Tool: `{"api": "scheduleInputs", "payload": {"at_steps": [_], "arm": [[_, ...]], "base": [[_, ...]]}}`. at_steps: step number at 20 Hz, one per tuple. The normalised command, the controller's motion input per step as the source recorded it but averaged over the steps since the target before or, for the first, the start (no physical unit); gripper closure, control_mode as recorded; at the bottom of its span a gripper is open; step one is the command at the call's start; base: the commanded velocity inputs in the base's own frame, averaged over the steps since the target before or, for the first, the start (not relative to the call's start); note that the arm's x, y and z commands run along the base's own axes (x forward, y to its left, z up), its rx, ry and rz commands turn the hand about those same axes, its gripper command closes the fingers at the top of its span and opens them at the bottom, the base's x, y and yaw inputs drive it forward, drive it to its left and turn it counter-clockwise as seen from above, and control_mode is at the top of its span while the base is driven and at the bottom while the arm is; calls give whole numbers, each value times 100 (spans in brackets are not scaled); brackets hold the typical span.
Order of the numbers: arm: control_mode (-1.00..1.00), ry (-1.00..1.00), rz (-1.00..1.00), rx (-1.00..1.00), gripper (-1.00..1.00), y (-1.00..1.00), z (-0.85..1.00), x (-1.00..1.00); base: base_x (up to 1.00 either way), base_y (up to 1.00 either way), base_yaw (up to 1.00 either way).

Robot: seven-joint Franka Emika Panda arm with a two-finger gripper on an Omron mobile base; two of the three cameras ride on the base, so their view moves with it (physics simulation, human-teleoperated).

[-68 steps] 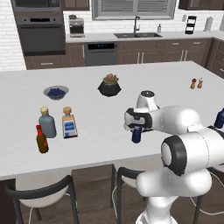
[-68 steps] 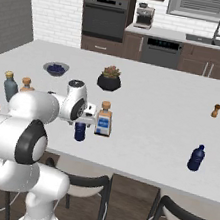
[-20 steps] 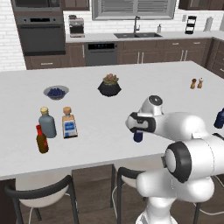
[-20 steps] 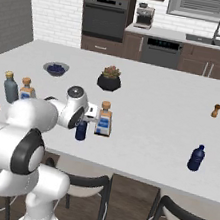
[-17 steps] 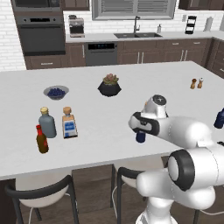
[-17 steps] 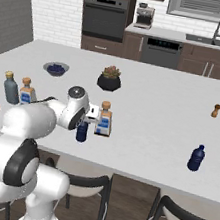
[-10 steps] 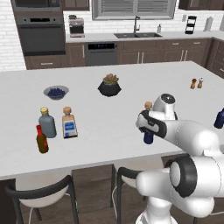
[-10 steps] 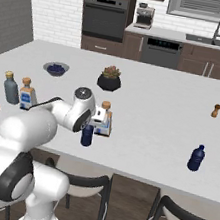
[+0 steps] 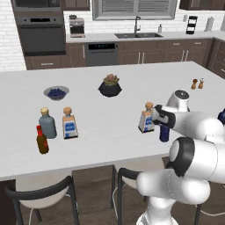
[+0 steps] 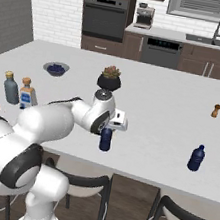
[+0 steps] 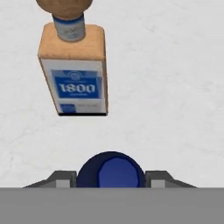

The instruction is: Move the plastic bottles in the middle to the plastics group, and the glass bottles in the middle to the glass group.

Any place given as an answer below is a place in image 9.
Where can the grey bowl of blueberries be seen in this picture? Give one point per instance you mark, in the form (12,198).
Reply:
(56,93)

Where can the white paper towel roll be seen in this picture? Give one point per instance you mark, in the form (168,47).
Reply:
(209,24)

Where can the window with grey blinds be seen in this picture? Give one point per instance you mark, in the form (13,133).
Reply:
(134,8)

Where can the grey bottle yellow cap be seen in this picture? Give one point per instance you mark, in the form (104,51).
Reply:
(48,126)

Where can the black microwave oven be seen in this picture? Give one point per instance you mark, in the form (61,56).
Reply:
(36,4)

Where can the brown salt shaker white top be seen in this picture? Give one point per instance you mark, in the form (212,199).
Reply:
(201,84)

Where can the white chair black frame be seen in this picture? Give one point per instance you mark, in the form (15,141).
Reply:
(129,172)
(41,187)

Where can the dark blue bottle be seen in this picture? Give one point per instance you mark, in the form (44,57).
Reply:
(222,116)
(164,134)

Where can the brown wall cupboard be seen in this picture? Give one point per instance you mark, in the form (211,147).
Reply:
(202,4)
(75,4)

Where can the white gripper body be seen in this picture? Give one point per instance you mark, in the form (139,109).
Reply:
(156,116)

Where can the white blue bottle cork stopper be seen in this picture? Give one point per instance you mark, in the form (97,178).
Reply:
(145,120)
(69,125)

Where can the black pot with succulent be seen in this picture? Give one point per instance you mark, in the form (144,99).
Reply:
(110,88)

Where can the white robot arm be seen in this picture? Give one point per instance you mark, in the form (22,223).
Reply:
(187,172)

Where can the dark tap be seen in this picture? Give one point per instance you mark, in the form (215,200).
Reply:
(136,25)

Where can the dark sink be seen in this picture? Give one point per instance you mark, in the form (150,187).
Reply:
(138,35)

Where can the grey soap dispenser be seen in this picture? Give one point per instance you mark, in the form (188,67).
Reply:
(160,29)

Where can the black wall oven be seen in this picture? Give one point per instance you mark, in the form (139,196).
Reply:
(41,35)

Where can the brown base cupboards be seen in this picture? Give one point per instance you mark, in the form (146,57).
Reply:
(55,60)
(175,52)

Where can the grey dishwasher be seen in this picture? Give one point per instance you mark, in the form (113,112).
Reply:
(101,55)

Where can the silver coffee machine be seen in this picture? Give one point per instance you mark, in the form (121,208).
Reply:
(77,27)

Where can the brown bottle red cap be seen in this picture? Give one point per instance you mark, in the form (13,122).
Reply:
(42,144)

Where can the brown pepper shaker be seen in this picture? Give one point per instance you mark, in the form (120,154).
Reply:
(194,85)

